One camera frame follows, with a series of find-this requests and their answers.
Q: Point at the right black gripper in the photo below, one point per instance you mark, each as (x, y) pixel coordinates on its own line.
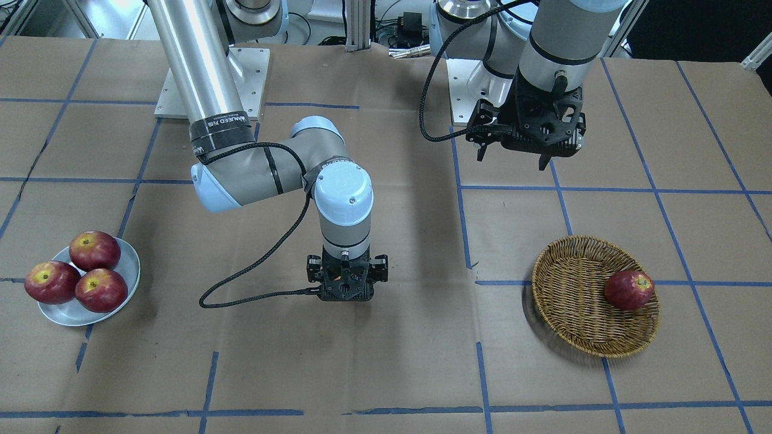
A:
(314, 269)

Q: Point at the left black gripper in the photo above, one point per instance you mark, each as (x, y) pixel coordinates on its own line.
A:
(505, 111)

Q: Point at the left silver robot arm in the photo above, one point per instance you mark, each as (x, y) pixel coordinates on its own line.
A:
(544, 63)

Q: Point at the round wicker basket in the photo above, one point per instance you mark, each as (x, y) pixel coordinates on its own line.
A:
(568, 284)

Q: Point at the red apple in basket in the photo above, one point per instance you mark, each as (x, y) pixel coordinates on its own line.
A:
(629, 289)

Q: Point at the dark red apple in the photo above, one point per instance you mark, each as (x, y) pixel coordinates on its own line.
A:
(101, 290)

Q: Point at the red apple plate back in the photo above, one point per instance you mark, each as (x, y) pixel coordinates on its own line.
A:
(94, 250)

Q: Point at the white round plate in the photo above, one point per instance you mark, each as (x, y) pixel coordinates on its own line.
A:
(77, 311)

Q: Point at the red apple yellow top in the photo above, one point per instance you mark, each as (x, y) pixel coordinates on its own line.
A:
(52, 282)

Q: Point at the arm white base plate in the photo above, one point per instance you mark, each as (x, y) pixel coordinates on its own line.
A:
(469, 81)
(247, 78)

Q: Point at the aluminium frame post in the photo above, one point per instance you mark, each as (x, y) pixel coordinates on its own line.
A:
(358, 23)

